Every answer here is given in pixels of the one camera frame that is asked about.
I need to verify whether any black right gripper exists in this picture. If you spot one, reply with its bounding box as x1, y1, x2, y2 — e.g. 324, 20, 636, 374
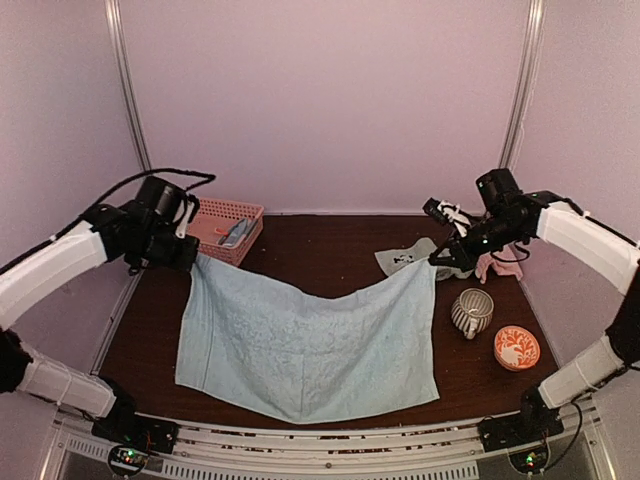
430, 212, 526, 273

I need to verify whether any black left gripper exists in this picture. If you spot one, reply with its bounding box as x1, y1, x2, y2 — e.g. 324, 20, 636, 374
130, 223, 199, 272

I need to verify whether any blue polka dot striped towel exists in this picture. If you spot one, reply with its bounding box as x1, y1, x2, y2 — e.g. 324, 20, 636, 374
216, 217, 260, 248

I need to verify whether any light blue terry towel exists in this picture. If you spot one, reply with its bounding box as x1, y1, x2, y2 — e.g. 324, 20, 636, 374
175, 255, 439, 425

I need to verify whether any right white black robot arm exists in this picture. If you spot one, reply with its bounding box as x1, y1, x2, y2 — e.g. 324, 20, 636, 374
423, 169, 639, 442

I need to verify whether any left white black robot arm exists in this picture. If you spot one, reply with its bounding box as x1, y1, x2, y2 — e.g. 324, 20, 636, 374
1, 169, 200, 444

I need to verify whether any pink perforated plastic basket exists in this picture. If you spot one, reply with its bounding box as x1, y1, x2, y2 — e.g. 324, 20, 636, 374
187, 198, 264, 267

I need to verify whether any pink cloth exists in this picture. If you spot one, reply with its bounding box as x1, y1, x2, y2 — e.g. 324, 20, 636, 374
474, 247, 523, 284

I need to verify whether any grey striped ceramic mug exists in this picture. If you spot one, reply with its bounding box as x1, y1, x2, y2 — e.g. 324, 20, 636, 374
451, 288, 494, 340

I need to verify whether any pale green terry towel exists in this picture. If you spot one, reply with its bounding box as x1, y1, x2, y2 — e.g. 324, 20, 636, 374
374, 237, 472, 282

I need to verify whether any orange patterned ceramic bowl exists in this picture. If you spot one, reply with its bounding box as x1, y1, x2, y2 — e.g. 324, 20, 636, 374
493, 325, 541, 372

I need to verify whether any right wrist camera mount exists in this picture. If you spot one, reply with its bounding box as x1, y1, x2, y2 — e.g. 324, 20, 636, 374
423, 198, 473, 238

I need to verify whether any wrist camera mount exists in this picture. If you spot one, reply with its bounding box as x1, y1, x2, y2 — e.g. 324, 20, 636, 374
174, 195, 200, 239
423, 198, 473, 238

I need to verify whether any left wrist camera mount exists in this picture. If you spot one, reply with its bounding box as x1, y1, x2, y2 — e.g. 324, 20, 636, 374
174, 195, 200, 239

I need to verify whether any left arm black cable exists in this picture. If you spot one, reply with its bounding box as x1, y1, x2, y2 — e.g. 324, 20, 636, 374
49, 168, 217, 241

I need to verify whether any front aluminium rail base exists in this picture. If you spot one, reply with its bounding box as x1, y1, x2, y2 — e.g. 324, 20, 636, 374
38, 399, 617, 479

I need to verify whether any left aluminium frame post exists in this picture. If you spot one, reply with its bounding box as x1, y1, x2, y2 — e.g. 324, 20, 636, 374
104, 0, 151, 171

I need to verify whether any aluminium frame post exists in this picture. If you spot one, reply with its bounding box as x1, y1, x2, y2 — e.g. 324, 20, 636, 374
498, 0, 547, 170
104, 0, 151, 171

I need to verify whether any right aluminium frame post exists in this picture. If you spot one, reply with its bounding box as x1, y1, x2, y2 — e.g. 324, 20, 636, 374
498, 0, 547, 170

